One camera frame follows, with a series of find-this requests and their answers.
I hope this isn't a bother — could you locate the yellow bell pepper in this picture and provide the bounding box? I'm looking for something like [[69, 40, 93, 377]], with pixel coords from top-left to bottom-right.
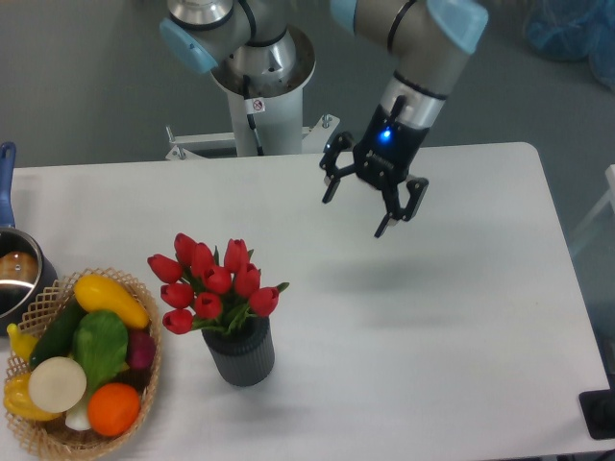
[[4, 373, 62, 422]]

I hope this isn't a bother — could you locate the yellow squash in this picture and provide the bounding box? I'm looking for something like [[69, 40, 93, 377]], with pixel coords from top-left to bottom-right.
[[73, 274, 150, 329]]

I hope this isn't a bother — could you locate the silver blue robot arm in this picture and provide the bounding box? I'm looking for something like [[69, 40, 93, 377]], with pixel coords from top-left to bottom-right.
[[160, 1, 488, 229]]

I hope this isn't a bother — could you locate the white round onion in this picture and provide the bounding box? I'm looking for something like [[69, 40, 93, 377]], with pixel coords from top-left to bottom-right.
[[28, 356, 86, 413]]

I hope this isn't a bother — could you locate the orange fruit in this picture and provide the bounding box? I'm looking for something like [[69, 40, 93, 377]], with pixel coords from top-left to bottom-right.
[[87, 383, 140, 437]]

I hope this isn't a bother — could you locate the blue plastic bag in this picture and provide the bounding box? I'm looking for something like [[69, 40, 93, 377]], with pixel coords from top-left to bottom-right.
[[523, 1, 614, 90]]

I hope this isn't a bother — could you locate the green cucumber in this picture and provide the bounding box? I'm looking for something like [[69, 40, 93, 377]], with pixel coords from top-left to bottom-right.
[[29, 298, 86, 370]]

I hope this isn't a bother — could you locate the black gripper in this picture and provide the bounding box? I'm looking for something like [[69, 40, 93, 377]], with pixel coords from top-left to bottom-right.
[[319, 103, 431, 239]]

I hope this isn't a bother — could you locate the blue handled saucepan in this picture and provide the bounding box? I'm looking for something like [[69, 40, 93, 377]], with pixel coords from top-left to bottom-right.
[[1, 141, 57, 338]]

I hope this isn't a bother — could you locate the dark grey ribbed vase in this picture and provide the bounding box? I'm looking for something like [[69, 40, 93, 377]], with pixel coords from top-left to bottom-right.
[[202, 317, 275, 387]]

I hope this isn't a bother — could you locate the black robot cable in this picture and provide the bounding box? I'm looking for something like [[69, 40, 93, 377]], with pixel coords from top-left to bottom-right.
[[241, 74, 265, 157]]

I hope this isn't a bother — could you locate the green lettuce leaf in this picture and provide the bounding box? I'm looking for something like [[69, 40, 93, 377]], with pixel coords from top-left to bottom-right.
[[72, 310, 129, 398]]

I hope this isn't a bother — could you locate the black device at table edge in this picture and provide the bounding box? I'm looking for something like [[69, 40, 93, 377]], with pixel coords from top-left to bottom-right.
[[578, 389, 614, 440]]

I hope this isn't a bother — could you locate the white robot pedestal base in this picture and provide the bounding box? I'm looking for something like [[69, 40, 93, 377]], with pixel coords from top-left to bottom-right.
[[165, 88, 340, 160]]

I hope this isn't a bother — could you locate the red tulip bouquet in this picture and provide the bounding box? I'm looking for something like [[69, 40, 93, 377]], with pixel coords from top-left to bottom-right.
[[147, 233, 289, 338]]

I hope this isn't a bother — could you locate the white frame at right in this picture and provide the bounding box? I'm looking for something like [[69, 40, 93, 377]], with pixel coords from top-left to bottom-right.
[[568, 164, 614, 258]]

